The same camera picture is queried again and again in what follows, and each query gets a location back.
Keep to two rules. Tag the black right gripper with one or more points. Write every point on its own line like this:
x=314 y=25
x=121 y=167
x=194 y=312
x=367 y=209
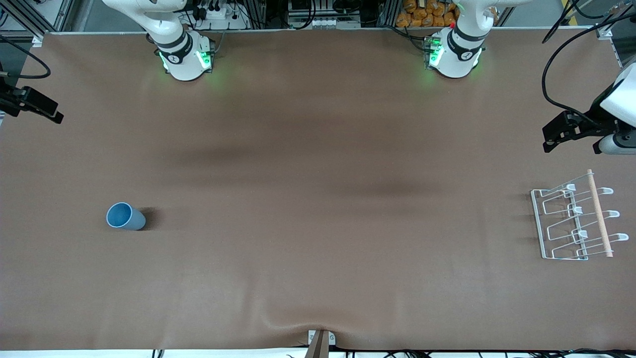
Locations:
x=11 y=101

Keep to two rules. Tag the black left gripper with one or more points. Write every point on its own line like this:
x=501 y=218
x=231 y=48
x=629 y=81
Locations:
x=591 y=124

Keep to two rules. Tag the blue plastic cup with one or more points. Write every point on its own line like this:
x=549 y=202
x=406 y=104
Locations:
x=119 y=215

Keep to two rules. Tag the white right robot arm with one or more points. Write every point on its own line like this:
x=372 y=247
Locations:
x=184 y=64

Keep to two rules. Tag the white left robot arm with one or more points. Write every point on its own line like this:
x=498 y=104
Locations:
x=454 y=64

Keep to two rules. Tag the orange packets pile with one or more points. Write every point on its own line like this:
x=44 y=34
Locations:
x=422 y=15

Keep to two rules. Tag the white power strip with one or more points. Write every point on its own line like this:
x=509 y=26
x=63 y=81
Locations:
x=221 y=14

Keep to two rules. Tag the brown table mat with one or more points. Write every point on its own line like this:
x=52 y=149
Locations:
x=318 y=199

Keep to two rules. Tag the white terminal block row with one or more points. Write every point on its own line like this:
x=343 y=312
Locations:
x=328 y=23

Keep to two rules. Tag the silver table corner bracket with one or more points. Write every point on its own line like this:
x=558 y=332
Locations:
x=606 y=31
x=38 y=41

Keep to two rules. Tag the aluminium camera mount post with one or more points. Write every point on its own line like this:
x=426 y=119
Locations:
x=320 y=348

